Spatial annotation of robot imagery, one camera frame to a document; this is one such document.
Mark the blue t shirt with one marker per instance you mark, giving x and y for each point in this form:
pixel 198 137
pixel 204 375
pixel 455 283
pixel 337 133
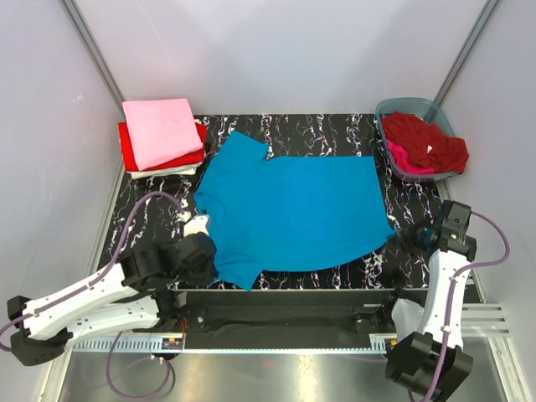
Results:
pixel 289 214

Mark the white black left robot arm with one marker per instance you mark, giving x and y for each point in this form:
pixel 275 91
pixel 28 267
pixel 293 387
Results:
pixel 131 294

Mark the dark red t shirt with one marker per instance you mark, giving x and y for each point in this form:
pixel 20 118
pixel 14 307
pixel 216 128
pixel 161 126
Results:
pixel 427 145

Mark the translucent blue plastic basket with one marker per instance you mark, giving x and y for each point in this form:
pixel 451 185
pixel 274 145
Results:
pixel 426 110

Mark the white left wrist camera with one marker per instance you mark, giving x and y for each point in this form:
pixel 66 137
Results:
pixel 198 224

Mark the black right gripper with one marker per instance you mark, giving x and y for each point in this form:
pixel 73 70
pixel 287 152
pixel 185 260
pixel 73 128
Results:
pixel 404 239

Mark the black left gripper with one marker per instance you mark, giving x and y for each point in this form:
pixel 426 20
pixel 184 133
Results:
pixel 206 277

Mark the magenta t shirt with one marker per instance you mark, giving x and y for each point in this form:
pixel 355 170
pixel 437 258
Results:
pixel 401 158

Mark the folded red t shirt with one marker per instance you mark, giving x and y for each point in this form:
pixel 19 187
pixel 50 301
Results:
pixel 179 162

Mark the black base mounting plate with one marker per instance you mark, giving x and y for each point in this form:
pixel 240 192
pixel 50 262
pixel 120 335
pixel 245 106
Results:
pixel 352 321

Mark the folded pink t shirt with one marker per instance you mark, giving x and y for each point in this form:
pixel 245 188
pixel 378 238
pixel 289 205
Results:
pixel 160 130

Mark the folded cream t shirt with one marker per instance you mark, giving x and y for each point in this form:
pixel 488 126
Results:
pixel 182 170

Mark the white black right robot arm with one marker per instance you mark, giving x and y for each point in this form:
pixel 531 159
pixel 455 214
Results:
pixel 428 358

